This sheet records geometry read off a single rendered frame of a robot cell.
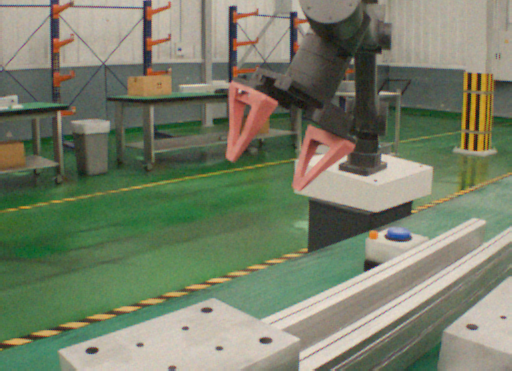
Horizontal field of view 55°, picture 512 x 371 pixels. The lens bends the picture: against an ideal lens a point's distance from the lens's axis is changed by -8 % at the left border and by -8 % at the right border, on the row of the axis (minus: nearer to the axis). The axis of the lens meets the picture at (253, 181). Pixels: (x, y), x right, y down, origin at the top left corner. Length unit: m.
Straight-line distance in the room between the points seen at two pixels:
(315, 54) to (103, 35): 8.25
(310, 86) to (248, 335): 0.26
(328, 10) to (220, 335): 0.30
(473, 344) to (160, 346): 0.25
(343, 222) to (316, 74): 0.80
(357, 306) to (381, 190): 0.66
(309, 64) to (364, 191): 0.75
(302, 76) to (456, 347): 0.30
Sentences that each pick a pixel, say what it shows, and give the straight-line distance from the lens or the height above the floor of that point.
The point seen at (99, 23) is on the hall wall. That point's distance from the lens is 8.70.
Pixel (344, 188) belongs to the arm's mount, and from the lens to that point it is 1.31.
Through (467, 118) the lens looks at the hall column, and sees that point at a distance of 7.44.
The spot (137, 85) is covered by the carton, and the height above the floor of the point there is 0.90.
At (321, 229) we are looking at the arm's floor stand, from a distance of 1.36.
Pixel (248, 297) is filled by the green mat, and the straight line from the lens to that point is 0.80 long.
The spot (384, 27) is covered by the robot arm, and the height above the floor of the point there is 1.19.
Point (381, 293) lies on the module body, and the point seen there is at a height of 0.84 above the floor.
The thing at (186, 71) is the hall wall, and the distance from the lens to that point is 9.54.
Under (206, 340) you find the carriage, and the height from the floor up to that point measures 0.90.
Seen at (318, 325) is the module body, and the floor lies 0.84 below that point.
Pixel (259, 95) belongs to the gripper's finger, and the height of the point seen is 1.09.
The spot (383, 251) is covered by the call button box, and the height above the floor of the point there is 0.83.
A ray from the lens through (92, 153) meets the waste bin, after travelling 5.62.
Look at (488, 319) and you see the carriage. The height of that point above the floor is 0.90.
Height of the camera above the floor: 1.12
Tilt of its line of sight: 13 degrees down
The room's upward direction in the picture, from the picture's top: straight up
